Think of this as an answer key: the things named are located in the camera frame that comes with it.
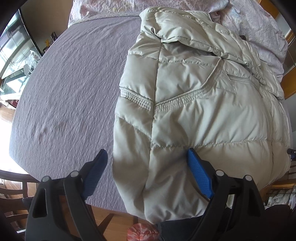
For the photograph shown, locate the glass balcony door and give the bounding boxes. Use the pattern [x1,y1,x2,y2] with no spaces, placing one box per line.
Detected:
[1,10,41,95]

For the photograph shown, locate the red patterned box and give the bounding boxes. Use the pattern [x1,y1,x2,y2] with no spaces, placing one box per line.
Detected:
[126,223,159,241]

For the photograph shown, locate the dark wooden chair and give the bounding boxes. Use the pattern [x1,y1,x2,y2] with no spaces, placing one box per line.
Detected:
[1,170,39,237]

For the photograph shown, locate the lilac bed sheet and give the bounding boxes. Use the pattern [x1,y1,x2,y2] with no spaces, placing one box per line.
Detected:
[9,11,145,213]

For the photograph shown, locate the beige puffer jacket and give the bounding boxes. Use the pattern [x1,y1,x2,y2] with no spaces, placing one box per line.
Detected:
[112,6,290,223]

